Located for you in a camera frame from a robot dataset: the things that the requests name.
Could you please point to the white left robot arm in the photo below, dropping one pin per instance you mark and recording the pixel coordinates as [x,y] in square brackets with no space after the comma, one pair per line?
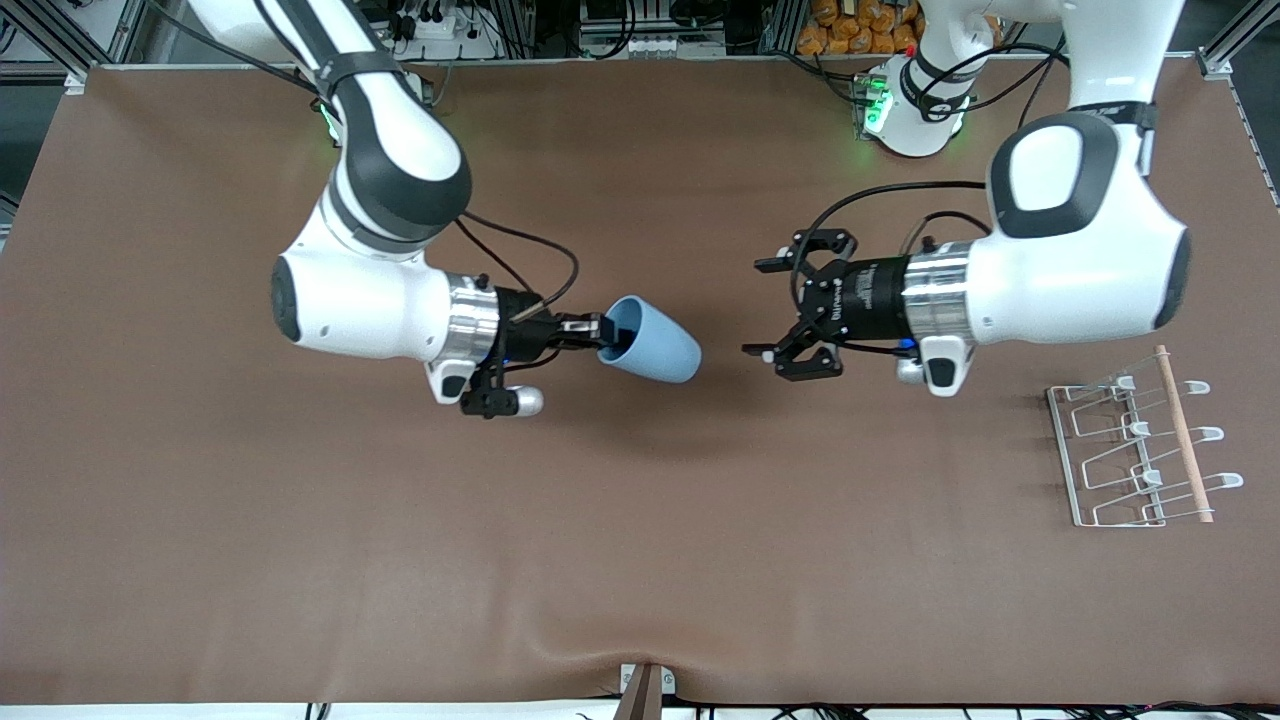
[1080,280]

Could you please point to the metal camera post bracket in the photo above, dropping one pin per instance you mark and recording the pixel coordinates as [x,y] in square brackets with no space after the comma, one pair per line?
[645,692]

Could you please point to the brown table mat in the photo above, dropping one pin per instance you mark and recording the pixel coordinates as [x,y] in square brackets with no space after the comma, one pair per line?
[640,500]

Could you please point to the aluminium frame profile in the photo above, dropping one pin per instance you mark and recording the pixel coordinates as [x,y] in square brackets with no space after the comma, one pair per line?
[1225,45]
[125,30]

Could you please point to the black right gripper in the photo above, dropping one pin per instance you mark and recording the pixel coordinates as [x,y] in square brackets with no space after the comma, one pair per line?
[522,331]

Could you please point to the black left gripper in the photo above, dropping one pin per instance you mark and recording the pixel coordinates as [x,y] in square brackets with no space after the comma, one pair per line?
[868,300]

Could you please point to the orange packets pile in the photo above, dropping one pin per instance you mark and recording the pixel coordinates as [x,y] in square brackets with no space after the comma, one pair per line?
[860,25]

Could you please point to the blue plastic cup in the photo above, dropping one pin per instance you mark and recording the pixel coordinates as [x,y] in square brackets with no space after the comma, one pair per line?
[660,345]

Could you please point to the white terminal block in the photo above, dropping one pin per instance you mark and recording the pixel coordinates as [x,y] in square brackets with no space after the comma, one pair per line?
[675,47]

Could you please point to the white power strip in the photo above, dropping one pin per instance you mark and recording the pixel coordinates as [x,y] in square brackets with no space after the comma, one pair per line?
[440,28]

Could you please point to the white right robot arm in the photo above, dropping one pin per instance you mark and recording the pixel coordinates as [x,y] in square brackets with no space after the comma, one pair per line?
[370,300]

